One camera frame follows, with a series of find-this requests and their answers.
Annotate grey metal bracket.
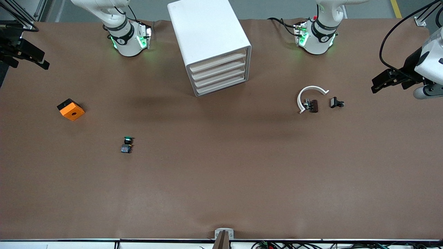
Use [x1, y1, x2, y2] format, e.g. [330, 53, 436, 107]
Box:
[214, 228, 235, 249]

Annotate white curved plastic piece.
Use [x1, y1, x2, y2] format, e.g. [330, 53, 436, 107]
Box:
[297, 85, 330, 114]

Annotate orange switch box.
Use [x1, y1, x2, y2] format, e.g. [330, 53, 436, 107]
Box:
[57, 98, 85, 121]

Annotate black base cable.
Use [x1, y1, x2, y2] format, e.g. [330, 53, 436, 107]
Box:
[267, 17, 299, 38]

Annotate aluminium frame profile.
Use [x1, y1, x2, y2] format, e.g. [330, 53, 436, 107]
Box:
[414, 0, 443, 27]
[34, 0, 56, 22]
[0, 0, 35, 31]

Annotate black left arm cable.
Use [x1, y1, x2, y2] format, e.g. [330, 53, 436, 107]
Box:
[379, 0, 443, 82]

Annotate brown table cover mat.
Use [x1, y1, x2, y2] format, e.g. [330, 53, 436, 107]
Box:
[0, 18, 443, 241]

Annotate green push button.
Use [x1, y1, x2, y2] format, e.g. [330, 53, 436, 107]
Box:
[120, 136, 135, 154]

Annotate black table edge rail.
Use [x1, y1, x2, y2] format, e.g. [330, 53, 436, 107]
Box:
[0, 238, 443, 242]

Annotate brown electrical part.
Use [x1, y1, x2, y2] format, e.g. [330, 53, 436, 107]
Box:
[303, 99, 319, 113]

